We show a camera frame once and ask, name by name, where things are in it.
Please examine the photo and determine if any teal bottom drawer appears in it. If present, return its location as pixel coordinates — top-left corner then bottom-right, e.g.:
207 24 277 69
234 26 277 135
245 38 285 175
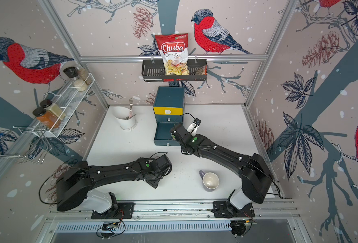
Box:
154 122 180 146

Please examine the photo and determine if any yellow top drawer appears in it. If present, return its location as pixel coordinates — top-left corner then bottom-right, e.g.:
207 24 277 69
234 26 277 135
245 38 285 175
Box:
153 106 184 115

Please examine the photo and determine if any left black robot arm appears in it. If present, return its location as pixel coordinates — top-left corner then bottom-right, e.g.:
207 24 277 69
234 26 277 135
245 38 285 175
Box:
56 154 173 212

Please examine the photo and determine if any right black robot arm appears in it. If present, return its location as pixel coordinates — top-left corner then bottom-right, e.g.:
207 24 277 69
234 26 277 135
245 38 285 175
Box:
170 124 274 209

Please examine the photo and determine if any teal drawer cabinet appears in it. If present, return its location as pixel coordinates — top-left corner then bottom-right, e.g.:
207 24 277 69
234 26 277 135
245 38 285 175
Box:
153 86 185 116

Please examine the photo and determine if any purple mug white inside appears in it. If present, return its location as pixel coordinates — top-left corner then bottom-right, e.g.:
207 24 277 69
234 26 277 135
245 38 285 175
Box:
199 170 220 192

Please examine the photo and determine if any white utensil cup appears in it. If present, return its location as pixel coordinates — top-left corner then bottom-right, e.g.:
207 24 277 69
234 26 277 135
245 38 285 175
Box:
110 106 137 131

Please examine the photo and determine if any metal fork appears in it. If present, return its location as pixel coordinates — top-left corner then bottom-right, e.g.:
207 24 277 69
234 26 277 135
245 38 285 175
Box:
126 98 135 120

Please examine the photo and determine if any Chuba cassava chips bag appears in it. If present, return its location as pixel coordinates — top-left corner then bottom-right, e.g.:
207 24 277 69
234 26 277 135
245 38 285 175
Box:
155 33 190 76

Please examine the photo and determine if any orange spice jar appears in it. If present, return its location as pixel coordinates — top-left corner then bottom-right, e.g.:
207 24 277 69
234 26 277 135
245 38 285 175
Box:
33 107 61 129

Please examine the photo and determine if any brown spice jar rear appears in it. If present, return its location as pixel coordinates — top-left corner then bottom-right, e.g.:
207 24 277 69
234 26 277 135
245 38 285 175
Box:
76 65 92 85

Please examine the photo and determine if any yellow spice jar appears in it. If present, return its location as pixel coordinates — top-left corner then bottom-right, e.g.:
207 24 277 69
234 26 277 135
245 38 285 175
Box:
40 99 66 120

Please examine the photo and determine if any white spice jar black lid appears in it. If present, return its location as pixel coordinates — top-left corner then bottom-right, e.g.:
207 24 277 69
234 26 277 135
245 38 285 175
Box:
63 67 88 92

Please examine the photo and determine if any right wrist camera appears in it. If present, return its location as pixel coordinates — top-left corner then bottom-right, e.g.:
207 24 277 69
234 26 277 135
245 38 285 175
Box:
187 118 201 136

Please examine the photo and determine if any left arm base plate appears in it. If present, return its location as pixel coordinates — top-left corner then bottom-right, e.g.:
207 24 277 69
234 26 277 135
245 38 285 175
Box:
91 202 135 220

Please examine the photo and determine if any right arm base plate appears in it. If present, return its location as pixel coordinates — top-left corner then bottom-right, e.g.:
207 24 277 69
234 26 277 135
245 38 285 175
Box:
210 201 255 219

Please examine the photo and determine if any black wire wall basket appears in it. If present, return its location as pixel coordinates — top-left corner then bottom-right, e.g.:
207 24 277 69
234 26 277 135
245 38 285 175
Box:
141 59 207 82

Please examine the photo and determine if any white wire spice rack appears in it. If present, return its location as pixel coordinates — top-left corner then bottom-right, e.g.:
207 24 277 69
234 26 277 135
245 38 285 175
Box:
34 74 95 138

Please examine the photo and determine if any chrome wire rack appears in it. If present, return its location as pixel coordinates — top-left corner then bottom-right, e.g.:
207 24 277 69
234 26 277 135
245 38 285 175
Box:
0 127 54 164

